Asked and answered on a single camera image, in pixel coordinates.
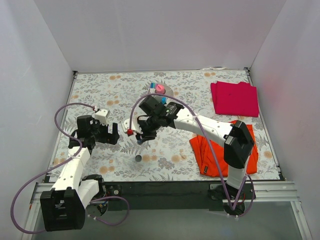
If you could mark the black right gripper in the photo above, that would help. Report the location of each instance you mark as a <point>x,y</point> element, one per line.
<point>144,129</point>

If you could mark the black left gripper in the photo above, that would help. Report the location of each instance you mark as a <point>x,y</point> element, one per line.
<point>105,133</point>

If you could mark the grey round cap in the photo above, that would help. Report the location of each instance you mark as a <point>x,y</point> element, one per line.
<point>138,158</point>

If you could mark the black highlighter blue cap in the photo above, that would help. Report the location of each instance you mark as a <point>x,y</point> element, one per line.
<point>164,100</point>

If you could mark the pink capped glue bottle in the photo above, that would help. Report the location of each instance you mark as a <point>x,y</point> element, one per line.
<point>160,89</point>

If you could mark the white round desk organizer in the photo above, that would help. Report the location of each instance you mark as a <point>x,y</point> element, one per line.
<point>168,90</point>

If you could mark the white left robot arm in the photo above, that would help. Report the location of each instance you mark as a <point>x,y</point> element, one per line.
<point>64,205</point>

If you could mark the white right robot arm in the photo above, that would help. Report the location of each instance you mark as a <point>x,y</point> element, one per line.
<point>235,138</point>

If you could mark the magenta folded cloth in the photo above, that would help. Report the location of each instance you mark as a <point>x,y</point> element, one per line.
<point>235,99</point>

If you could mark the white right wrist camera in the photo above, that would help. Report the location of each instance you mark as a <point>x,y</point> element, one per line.
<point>131,127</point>

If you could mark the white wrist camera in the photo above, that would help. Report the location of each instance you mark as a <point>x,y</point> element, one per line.
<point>131,127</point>
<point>101,115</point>

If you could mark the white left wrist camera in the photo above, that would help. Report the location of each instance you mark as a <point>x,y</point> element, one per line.
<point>101,115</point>

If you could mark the aluminium frame rail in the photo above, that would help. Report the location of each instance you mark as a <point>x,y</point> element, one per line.
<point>184,210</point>

